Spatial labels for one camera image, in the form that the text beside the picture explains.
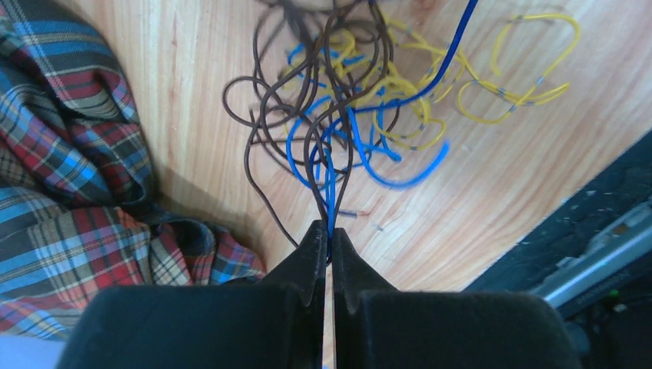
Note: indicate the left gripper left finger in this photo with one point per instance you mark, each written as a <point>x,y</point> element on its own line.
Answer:
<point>274,323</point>

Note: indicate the plaid flannel shirt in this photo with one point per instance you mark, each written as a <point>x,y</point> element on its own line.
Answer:
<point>78,189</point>

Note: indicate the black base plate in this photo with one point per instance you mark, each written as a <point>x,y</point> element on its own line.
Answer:
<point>614,332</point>

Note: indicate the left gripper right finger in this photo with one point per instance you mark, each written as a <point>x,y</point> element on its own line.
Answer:
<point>378,326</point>

